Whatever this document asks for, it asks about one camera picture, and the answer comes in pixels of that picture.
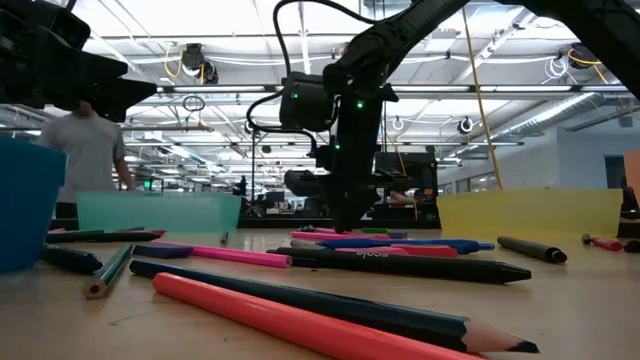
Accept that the dark navy pencil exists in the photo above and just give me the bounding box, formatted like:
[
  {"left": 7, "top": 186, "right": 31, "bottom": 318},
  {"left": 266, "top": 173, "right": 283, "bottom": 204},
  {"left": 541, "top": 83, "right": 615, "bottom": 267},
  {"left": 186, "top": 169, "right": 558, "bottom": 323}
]
[{"left": 128, "top": 258, "right": 540, "bottom": 355}]

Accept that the black pen white scale print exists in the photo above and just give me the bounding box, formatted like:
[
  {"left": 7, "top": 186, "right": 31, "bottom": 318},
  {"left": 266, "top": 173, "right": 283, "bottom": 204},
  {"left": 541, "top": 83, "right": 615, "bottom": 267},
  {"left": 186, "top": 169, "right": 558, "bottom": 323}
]
[{"left": 266, "top": 245, "right": 533, "bottom": 285}]

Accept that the black ceiling cable reel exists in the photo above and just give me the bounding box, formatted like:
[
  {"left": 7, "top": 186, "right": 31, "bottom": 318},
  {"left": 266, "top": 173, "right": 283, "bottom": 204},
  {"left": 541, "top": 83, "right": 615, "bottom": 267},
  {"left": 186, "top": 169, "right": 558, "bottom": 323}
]
[
  {"left": 568, "top": 41, "right": 601, "bottom": 70},
  {"left": 180, "top": 42, "right": 220, "bottom": 85}
]

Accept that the dark blue plastic bin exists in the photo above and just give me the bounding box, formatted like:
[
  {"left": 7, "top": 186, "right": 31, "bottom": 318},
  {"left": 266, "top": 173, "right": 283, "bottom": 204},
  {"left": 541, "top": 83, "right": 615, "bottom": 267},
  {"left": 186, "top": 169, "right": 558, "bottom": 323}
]
[{"left": 0, "top": 137, "right": 68, "bottom": 274}]

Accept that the yellow plastic bin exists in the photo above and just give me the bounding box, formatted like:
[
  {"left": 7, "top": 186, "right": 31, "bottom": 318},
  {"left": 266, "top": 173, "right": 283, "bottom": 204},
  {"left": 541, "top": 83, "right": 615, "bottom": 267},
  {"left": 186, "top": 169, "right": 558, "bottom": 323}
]
[{"left": 436, "top": 188, "right": 624, "bottom": 239}]

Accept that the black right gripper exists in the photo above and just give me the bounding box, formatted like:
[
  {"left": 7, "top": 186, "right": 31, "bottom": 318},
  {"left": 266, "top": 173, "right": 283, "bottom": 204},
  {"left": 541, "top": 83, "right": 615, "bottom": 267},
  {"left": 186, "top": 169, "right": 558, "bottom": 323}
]
[{"left": 284, "top": 84, "right": 399, "bottom": 234}]

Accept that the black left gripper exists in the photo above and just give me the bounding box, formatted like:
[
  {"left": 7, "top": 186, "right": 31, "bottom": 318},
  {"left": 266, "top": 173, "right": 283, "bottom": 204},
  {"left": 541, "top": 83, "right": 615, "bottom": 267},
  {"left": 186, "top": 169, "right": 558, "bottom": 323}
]
[{"left": 0, "top": 0, "right": 158, "bottom": 123}]

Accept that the long ceiling light bar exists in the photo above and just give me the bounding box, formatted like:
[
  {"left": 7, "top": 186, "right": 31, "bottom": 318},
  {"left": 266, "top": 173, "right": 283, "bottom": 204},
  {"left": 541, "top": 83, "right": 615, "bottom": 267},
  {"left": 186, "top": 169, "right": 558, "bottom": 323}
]
[{"left": 157, "top": 83, "right": 640, "bottom": 95}]

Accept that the yellow cable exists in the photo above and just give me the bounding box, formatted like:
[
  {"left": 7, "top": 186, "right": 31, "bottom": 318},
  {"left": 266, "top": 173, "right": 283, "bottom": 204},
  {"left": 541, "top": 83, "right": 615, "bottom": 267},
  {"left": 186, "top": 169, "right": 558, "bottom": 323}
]
[{"left": 459, "top": 4, "right": 504, "bottom": 190}]

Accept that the orange pencil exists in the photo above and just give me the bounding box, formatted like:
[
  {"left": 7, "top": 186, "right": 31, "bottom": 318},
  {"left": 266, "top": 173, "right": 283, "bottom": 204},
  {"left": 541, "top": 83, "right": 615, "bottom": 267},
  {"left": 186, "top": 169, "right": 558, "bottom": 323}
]
[{"left": 151, "top": 272, "right": 489, "bottom": 360}]

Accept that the black monitor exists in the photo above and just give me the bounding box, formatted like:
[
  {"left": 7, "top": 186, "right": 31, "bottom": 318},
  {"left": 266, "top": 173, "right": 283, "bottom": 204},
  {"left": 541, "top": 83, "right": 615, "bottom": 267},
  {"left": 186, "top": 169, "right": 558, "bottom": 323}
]
[{"left": 374, "top": 151, "right": 439, "bottom": 191}]

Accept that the red eraser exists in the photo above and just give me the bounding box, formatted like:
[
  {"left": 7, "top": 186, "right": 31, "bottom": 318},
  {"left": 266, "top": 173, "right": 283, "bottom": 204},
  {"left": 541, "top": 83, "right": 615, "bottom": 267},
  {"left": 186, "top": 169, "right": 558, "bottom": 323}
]
[{"left": 591, "top": 237, "right": 624, "bottom": 252}]

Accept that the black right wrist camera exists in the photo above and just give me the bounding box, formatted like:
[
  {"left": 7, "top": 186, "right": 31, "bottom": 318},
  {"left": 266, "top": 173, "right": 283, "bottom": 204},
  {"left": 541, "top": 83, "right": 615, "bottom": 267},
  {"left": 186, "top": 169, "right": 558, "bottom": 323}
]
[{"left": 278, "top": 71, "right": 341, "bottom": 132}]

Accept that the green pencil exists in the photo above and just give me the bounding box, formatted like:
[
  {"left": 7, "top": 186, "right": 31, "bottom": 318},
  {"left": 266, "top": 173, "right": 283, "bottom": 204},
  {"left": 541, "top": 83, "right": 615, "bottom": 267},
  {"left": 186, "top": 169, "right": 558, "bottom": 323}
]
[{"left": 81, "top": 243, "right": 135, "bottom": 300}]

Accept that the teal plastic bin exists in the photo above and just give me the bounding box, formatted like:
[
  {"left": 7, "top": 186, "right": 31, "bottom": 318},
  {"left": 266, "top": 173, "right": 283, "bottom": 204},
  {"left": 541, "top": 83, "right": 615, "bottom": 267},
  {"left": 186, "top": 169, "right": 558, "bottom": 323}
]
[{"left": 76, "top": 191, "right": 242, "bottom": 234}]

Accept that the blue pen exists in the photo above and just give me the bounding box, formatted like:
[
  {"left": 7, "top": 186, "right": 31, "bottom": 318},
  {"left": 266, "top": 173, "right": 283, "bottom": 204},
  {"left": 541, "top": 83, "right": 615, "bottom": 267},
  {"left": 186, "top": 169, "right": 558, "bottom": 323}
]
[{"left": 317, "top": 237, "right": 496, "bottom": 255}]

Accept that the person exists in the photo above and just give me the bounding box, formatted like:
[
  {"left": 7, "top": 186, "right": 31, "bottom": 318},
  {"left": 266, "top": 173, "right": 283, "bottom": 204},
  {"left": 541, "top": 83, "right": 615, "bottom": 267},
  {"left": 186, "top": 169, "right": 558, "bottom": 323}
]
[{"left": 38, "top": 99, "right": 136, "bottom": 220}]

